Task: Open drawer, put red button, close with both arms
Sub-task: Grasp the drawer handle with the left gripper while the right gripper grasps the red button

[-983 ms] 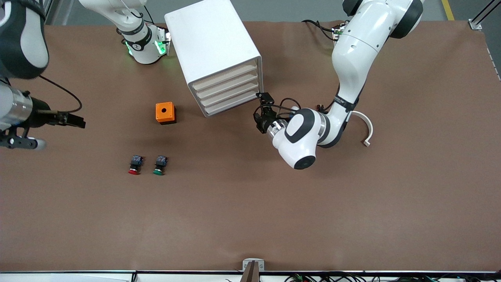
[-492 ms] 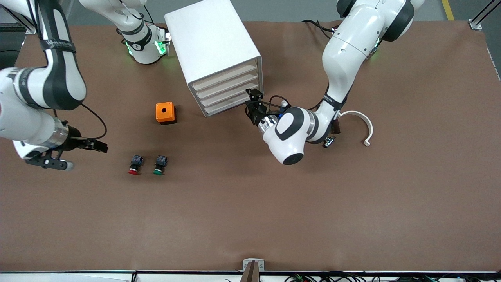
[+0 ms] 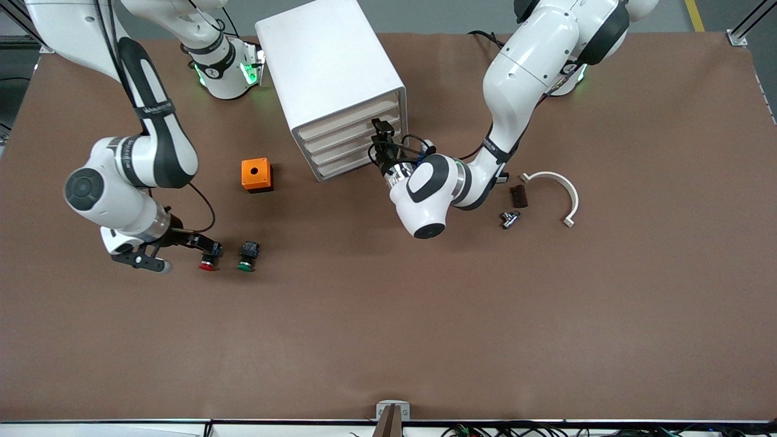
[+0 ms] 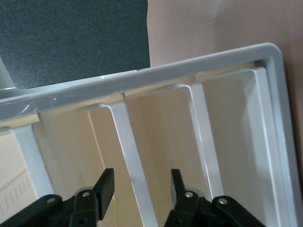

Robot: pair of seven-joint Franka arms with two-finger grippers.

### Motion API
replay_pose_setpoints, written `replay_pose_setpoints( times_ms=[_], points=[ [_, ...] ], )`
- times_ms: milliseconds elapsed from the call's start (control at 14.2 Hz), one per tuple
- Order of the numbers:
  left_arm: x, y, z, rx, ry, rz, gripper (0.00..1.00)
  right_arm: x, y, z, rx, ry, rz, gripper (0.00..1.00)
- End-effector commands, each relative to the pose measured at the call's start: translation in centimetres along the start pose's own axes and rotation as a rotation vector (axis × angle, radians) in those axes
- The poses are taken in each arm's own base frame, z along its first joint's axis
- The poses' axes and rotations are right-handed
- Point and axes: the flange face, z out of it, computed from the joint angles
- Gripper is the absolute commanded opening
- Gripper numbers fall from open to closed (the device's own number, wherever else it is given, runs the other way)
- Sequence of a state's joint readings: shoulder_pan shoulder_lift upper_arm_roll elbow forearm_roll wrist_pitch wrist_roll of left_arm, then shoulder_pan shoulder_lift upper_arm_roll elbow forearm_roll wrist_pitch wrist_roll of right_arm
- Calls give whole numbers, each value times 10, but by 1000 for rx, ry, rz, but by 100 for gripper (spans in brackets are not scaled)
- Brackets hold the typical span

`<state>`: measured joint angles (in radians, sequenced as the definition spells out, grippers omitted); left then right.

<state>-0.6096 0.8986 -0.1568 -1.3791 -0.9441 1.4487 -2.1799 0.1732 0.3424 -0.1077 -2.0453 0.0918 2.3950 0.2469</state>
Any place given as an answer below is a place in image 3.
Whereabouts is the white table edge rail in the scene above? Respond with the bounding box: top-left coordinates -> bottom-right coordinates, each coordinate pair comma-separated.
0,419 -> 777,437

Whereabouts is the orange button enclosure box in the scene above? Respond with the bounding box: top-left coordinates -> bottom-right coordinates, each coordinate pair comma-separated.
241,158 -> 274,194

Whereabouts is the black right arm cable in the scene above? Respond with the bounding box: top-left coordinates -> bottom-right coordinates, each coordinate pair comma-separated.
91,0 -> 217,235

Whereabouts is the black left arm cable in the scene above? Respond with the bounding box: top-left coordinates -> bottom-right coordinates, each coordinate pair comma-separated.
367,132 -> 433,174

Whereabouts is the green push button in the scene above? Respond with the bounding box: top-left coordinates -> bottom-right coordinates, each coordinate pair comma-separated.
237,240 -> 262,273

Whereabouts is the aluminium frame post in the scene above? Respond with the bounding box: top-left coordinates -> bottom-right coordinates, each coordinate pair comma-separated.
0,0 -> 46,54
727,0 -> 777,46

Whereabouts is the black cable bundle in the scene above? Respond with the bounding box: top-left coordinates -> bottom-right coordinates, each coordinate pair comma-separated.
443,422 -> 777,437

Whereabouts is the red push button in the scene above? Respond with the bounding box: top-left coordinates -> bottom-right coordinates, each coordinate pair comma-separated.
198,241 -> 223,271

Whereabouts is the white curved plastic bracket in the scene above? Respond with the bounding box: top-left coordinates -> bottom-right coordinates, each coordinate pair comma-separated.
520,171 -> 580,228

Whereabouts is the brown table cover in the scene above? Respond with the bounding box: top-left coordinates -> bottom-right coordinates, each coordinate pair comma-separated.
0,30 -> 777,422

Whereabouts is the black arm base cable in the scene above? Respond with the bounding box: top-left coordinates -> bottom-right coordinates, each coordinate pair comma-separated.
467,29 -> 506,50

